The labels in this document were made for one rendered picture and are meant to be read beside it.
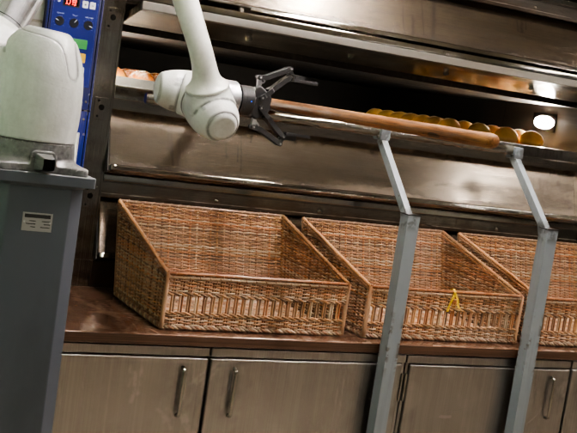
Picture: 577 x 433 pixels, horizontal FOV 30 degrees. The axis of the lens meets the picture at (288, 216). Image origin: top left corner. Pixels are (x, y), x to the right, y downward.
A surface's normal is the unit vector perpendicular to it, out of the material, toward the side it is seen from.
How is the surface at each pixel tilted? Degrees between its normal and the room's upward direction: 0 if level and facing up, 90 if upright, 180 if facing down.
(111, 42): 90
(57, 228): 90
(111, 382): 90
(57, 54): 70
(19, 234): 90
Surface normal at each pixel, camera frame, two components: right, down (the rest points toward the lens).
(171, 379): 0.43, 0.15
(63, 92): 0.65, 0.11
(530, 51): 0.45, -0.19
